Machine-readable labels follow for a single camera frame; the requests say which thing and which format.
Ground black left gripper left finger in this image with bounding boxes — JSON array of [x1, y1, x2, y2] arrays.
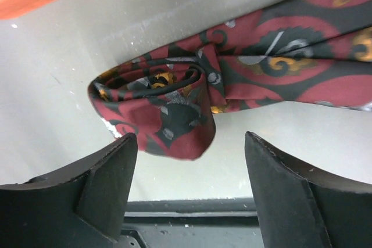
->
[[1, 133, 137, 247]]

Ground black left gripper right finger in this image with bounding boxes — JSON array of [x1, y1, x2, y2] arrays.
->
[[245, 132, 371, 248]]

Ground red patterned necktie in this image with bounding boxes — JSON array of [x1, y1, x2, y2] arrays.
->
[[88, 0, 371, 160]]

